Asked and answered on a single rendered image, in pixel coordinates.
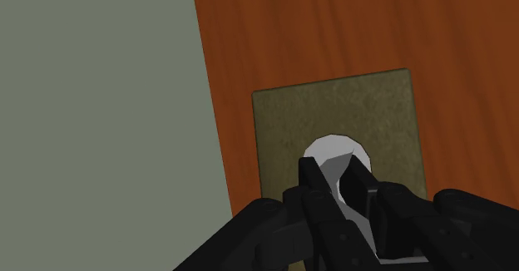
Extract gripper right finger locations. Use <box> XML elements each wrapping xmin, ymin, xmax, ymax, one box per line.
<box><xmin>338</xmin><ymin>154</ymin><xmax>519</xmax><ymax>271</ymax></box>

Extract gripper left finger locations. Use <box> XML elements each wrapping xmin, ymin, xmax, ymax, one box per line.
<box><xmin>174</xmin><ymin>156</ymin><xmax>383</xmax><ymax>271</ymax></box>

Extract white spoon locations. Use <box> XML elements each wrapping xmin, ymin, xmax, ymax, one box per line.
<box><xmin>303</xmin><ymin>134</ymin><xmax>429</xmax><ymax>265</ymax></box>

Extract olive rectangular mat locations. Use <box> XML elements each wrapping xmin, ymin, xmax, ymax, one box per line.
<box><xmin>251</xmin><ymin>68</ymin><xmax>429</xmax><ymax>271</ymax></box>

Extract orange wooden table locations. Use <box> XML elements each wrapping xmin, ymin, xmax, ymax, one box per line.
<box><xmin>190</xmin><ymin>0</ymin><xmax>519</xmax><ymax>219</ymax></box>

